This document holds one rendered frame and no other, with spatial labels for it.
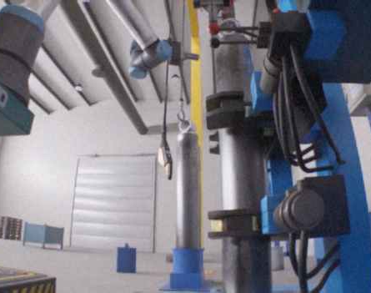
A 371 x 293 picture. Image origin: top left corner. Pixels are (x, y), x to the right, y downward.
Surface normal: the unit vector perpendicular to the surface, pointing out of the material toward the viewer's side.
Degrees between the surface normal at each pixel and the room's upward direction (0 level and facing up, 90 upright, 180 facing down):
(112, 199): 90
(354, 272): 90
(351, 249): 90
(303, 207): 90
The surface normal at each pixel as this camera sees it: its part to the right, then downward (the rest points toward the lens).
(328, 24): -0.09, -0.36
